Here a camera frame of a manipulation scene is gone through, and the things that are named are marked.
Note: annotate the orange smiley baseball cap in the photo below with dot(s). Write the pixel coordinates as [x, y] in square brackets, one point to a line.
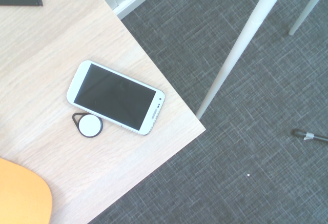
[20, 195]

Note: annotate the white smartphone black screen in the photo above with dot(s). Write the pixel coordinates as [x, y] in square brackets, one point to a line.
[115, 97]

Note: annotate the black white key fob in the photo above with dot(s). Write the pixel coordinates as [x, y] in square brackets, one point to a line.
[89, 125]

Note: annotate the white coat rack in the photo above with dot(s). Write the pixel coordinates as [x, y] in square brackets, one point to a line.
[241, 49]

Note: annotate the black rod with tape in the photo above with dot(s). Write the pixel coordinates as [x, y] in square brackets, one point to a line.
[317, 137]

